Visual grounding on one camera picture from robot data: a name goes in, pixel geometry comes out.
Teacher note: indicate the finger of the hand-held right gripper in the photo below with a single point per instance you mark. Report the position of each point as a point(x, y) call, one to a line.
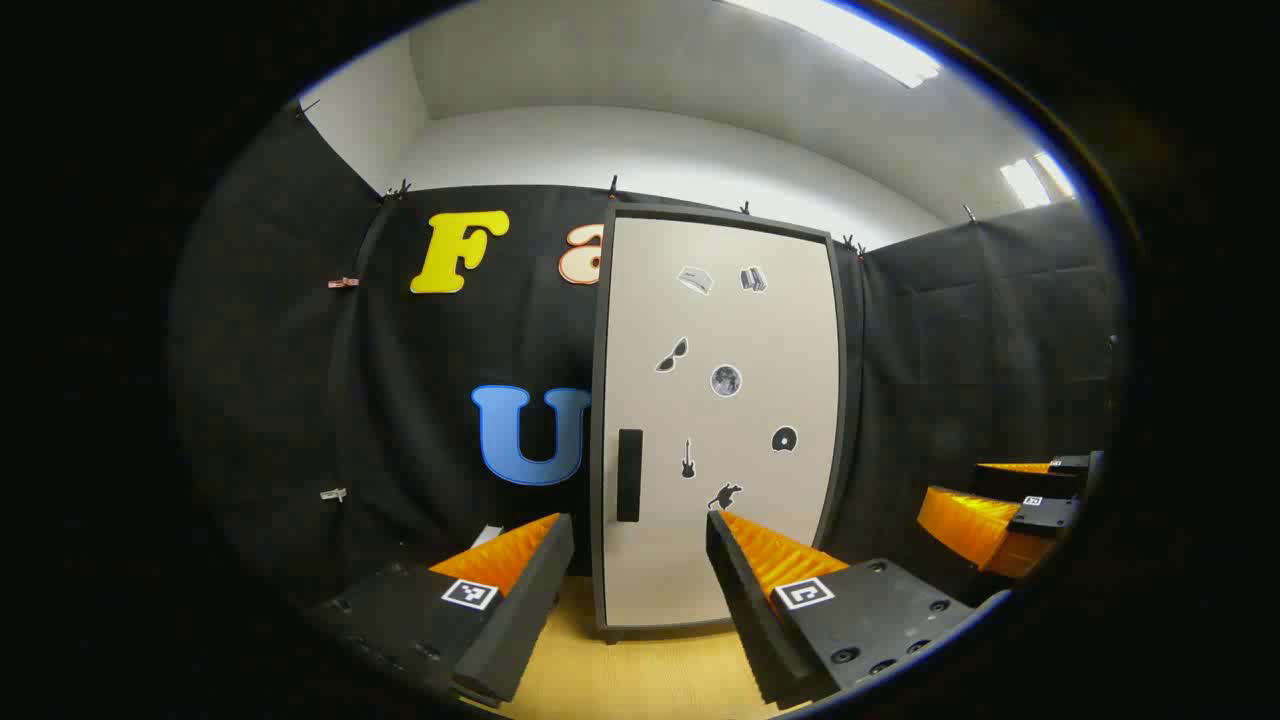
point(960, 525)
point(1030, 483)

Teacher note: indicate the black backdrop cloth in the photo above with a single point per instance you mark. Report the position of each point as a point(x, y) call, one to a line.
point(400, 400)

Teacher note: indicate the beige cabinet door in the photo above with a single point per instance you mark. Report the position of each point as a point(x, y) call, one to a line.
point(770, 340)

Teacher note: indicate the long ceiling light panel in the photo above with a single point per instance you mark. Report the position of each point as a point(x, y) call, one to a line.
point(850, 35)

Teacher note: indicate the dark grey cabinet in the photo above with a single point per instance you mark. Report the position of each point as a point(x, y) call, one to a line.
point(596, 500)

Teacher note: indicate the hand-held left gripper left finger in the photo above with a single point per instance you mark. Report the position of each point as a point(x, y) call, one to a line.
point(520, 620)

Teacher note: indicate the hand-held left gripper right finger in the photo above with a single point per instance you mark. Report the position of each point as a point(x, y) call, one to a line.
point(760, 630)

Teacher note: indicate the small ceiling light panel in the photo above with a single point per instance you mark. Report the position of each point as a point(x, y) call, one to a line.
point(1025, 182)

